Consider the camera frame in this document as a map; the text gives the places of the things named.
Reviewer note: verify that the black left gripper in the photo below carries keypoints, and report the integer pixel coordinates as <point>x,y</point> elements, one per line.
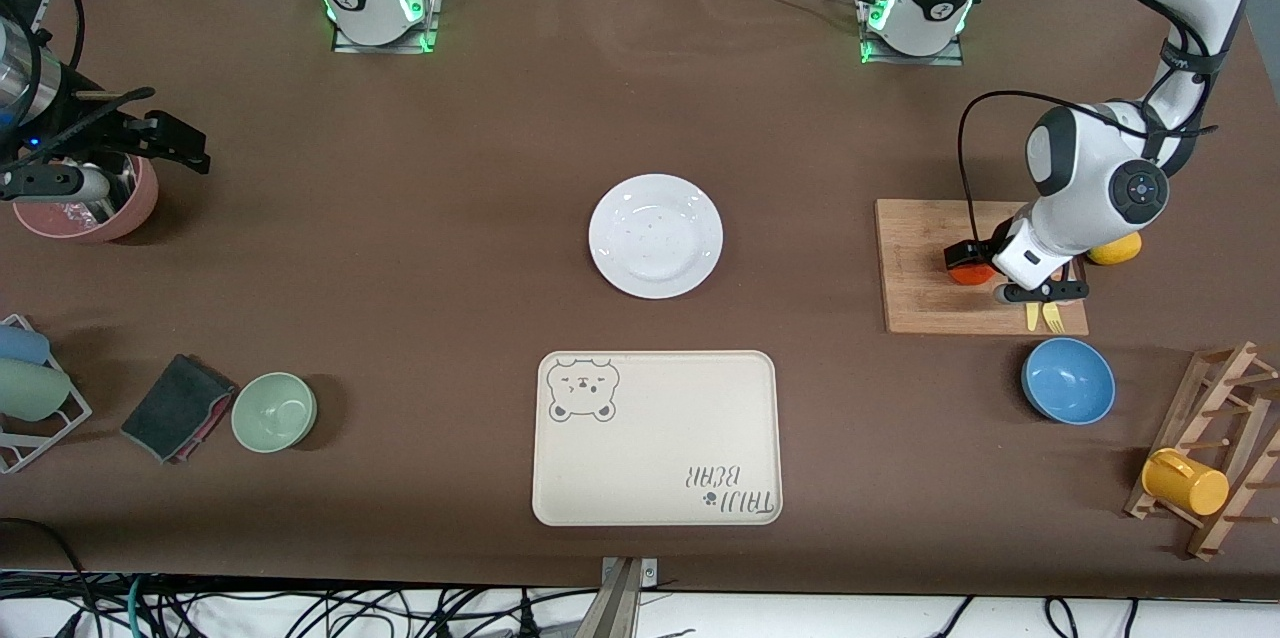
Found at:
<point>985,250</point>

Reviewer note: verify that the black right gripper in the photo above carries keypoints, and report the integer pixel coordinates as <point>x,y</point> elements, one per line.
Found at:
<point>108,135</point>

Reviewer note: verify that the orange fruit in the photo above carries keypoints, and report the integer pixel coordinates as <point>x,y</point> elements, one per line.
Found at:
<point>968,276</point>

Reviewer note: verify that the white round plate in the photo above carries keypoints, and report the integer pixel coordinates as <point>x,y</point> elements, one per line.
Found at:
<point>655,238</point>

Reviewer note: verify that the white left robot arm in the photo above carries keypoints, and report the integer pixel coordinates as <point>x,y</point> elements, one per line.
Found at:
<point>1090,188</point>

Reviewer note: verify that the wooden cutting board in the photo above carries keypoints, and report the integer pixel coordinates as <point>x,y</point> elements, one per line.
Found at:
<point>910,288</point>

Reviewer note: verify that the pink bowl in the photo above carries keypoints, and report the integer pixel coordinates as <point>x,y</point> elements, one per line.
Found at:
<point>132,213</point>

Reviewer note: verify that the stainless steel cup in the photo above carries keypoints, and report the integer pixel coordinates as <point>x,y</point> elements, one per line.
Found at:
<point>115,193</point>

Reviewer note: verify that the yellow plastic knife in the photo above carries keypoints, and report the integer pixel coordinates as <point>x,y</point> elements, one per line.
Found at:
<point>1032,318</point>

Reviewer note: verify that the yellow plastic fork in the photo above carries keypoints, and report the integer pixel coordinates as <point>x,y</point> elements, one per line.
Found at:
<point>1053,318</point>

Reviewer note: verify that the yellow lemon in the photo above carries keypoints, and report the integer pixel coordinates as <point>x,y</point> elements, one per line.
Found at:
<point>1120,252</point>

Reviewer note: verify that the blue bowl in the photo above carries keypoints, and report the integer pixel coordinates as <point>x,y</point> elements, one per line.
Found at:
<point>1068,380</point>

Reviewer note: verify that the dark grey folded cloth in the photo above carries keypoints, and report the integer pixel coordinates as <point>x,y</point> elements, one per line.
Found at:
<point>175,406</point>

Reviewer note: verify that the light blue cup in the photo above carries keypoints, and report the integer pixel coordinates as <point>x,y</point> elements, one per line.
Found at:
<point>20,345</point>

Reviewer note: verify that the pale green bowl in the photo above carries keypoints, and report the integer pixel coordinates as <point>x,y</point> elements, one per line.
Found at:
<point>274,411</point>

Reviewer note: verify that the pale green cup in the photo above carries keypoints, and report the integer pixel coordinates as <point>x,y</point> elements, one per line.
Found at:
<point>30,390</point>

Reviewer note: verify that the wooden peg rack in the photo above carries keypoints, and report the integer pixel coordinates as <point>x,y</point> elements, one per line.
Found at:
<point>1197,418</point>

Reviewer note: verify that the yellow mug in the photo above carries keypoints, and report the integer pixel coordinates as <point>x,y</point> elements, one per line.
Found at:
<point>1195,488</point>

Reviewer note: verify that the cream bear print tray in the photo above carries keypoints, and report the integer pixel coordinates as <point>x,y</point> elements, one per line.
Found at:
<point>650,458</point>

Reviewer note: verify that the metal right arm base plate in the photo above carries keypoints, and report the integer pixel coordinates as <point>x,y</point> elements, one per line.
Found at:
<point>345,46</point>

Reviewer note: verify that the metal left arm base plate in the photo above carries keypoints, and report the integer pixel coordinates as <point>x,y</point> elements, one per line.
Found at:
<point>925,60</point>

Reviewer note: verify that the grey metal table bracket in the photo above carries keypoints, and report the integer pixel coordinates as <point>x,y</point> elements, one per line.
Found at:
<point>622,608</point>

